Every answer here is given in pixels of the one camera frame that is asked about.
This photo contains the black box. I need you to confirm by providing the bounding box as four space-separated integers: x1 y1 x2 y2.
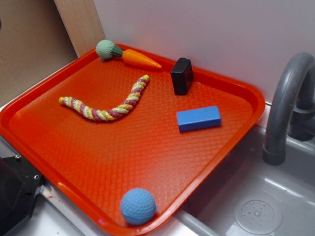
170 58 193 95

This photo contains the orange plastic tray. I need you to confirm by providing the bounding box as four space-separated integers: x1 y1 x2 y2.
0 51 265 236

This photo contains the blue rectangular block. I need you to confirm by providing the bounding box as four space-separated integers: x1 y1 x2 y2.
176 106 221 132

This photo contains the orange toy carrot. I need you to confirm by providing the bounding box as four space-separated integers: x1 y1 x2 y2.
111 45 162 69

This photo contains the green dimpled ball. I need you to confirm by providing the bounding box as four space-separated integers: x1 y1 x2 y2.
95 39 115 59

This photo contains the blue dimpled ball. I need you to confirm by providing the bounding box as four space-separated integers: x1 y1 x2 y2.
120 188 158 226

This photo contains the grey plastic sink basin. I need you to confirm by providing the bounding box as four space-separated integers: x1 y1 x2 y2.
175 126 315 236

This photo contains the light wooden board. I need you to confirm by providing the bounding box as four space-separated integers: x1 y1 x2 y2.
54 0 105 57

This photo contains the grey plastic faucet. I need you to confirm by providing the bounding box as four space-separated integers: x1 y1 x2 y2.
263 52 315 166

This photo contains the multicoloured twisted rope toy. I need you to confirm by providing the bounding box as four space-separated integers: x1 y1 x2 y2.
59 75 150 121

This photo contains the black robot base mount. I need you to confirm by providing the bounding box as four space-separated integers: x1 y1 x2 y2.
0 156 43 236

